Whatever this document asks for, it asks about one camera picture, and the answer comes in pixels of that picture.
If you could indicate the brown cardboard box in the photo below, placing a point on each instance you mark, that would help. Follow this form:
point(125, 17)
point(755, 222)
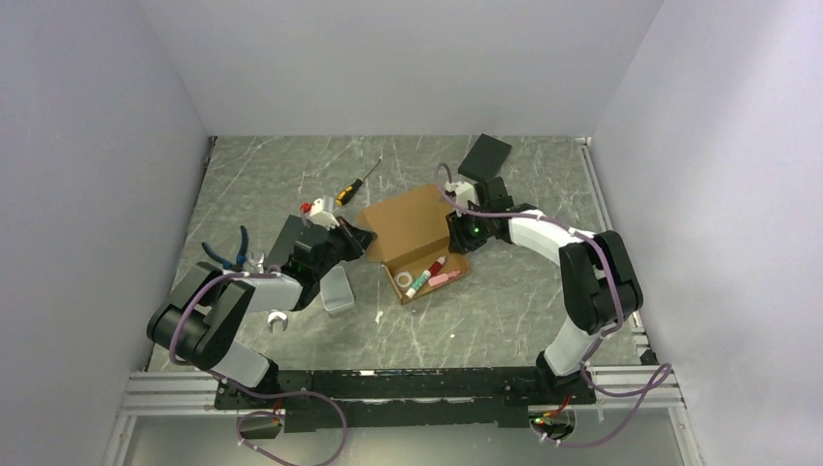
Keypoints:
point(412, 233)

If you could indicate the black box near left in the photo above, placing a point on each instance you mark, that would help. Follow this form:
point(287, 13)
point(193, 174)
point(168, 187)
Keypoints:
point(288, 243)

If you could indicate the black box far right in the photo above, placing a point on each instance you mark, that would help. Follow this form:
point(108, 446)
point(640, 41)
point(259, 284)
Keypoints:
point(484, 159)

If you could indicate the aluminium frame rail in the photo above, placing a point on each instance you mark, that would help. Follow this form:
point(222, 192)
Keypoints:
point(158, 394)

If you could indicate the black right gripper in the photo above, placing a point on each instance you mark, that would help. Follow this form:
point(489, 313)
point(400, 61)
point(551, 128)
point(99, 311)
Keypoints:
point(459, 242)

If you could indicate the silver wrench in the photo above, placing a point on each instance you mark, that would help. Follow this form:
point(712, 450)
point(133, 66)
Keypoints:
point(256, 264)

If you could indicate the clear tape roll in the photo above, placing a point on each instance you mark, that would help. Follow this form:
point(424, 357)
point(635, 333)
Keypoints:
point(404, 279)

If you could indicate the pink tube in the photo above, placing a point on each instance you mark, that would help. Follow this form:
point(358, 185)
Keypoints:
point(443, 278)

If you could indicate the white plastic case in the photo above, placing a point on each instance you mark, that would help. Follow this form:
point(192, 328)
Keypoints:
point(336, 292)

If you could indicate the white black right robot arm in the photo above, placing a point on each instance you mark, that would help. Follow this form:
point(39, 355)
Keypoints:
point(600, 287)

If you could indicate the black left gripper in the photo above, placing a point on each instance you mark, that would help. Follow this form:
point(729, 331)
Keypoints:
point(358, 240)

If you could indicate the yellow black screwdriver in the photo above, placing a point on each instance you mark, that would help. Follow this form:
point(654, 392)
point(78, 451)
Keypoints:
point(346, 194)

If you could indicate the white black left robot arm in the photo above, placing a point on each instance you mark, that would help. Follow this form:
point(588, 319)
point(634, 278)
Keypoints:
point(200, 319)

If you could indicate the red white small bottle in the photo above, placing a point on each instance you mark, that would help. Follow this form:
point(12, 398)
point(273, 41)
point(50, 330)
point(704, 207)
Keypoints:
point(437, 266)

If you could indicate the black box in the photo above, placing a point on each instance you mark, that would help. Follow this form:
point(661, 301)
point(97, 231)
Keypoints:
point(484, 159)
point(288, 243)

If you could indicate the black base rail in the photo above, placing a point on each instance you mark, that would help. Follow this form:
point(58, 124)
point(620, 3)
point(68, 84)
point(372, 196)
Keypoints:
point(503, 396)

